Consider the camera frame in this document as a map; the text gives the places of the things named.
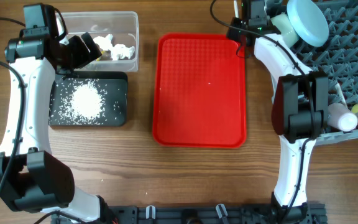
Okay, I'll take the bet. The white tissue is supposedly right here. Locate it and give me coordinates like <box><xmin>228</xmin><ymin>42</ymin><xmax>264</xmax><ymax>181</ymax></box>
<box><xmin>93</xmin><ymin>34</ymin><xmax>114</xmax><ymax>51</ymax></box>

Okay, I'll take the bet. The white napkin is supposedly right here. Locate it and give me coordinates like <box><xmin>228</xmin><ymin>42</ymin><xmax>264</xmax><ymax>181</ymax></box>
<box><xmin>110</xmin><ymin>44</ymin><xmax>135</xmax><ymax>60</ymax></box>

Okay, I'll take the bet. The white plastic fork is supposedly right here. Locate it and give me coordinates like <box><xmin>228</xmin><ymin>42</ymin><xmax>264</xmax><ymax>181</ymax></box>
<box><xmin>233</xmin><ymin>0</ymin><xmax>239</xmax><ymax>18</ymax></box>

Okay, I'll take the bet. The mint green bowl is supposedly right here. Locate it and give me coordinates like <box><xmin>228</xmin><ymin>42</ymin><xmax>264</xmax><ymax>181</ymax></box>
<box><xmin>271</xmin><ymin>13</ymin><xmax>300</xmax><ymax>48</ymax></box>

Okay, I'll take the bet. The light blue plate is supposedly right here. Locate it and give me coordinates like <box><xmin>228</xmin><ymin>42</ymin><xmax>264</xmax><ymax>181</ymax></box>
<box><xmin>287</xmin><ymin>0</ymin><xmax>329</xmax><ymax>47</ymax></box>

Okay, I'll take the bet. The white plastic spoon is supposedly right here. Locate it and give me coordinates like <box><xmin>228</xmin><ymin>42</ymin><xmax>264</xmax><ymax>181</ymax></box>
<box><xmin>334</xmin><ymin>83</ymin><xmax>347</xmax><ymax>106</ymax></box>

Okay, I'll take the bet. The white plastic cup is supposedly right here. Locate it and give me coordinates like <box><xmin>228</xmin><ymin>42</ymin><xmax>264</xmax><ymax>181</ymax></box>
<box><xmin>328</xmin><ymin>103</ymin><xmax>358</xmax><ymax>132</ymax></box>

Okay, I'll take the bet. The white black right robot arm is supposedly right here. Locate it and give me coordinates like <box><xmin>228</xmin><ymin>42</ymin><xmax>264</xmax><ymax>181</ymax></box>
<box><xmin>227</xmin><ymin>1</ymin><xmax>329</xmax><ymax>223</ymax></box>

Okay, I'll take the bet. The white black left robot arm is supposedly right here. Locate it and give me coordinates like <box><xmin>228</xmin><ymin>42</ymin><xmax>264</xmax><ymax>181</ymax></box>
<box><xmin>0</xmin><ymin>3</ymin><xmax>114</xmax><ymax>223</ymax></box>

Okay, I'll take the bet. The grey dishwasher rack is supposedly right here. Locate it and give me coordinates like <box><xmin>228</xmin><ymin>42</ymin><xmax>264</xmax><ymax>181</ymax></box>
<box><xmin>259</xmin><ymin>0</ymin><xmax>358</xmax><ymax>146</ymax></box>

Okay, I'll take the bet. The clear plastic bin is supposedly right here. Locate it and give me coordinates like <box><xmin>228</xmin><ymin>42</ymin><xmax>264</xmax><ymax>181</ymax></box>
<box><xmin>57</xmin><ymin>11</ymin><xmax>139</xmax><ymax>72</ymax></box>

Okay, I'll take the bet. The black tray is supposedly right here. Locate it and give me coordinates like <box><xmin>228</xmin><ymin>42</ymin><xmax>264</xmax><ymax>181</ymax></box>
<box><xmin>48</xmin><ymin>71</ymin><xmax>129</xmax><ymax>127</ymax></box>

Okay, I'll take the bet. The pile of white rice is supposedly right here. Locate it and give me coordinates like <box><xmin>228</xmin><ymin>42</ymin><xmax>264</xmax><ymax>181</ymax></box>
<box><xmin>50</xmin><ymin>79</ymin><xmax>121</xmax><ymax>125</ymax></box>

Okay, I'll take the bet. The red serving tray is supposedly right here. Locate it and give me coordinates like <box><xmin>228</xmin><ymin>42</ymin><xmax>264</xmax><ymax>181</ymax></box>
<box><xmin>152</xmin><ymin>33</ymin><xmax>247</xmax><ymax>149</ymax></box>

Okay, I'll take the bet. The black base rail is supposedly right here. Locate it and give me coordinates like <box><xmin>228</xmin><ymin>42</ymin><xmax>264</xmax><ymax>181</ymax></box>
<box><xmin>50</xmin><ymin>203</ymin><xmax>328</xmax><ymax>224</ymax></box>

